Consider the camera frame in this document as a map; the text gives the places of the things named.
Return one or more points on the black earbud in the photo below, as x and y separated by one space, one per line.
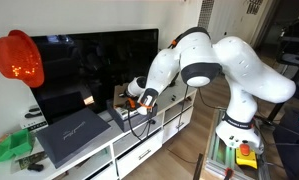
173 97

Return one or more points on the white TV cabinet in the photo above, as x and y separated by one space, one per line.
129 141

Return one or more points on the dark blue cardboard box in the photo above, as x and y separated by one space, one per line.
132 122

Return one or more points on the green plastic tray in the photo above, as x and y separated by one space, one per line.
20 145

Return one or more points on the printed paper sheet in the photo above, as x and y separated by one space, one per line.
24 162

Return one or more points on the black tripod stand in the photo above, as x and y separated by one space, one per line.
289 90

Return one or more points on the small black object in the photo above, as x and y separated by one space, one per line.
152 122

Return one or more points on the black flat screen TV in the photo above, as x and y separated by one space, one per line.
99 63

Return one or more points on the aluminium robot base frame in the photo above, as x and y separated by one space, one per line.
215 153

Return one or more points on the yellow emergency stop box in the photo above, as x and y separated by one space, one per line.
246 160

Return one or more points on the black metal rack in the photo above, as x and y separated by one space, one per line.
295 43

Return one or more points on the white room door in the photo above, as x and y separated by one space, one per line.
229 20

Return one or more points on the small black gadget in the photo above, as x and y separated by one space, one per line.
35 167

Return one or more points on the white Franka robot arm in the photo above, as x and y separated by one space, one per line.
242 66

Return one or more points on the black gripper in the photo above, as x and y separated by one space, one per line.
124 94

